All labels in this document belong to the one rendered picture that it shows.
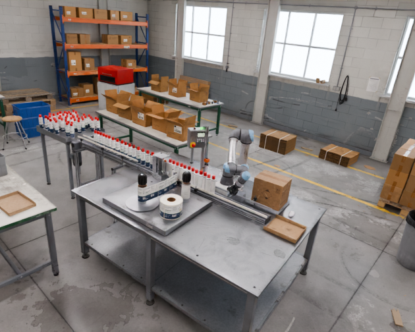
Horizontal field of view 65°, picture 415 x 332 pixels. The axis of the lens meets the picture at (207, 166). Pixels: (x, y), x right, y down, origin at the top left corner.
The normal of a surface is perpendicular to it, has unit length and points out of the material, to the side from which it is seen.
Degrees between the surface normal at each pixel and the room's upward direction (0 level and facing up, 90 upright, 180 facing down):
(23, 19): 90
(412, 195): 87
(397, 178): 90
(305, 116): 90
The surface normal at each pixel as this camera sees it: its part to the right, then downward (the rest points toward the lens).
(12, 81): 0.74, 0.33
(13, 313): 0.08, -0.91
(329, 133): -0.67, 0.25
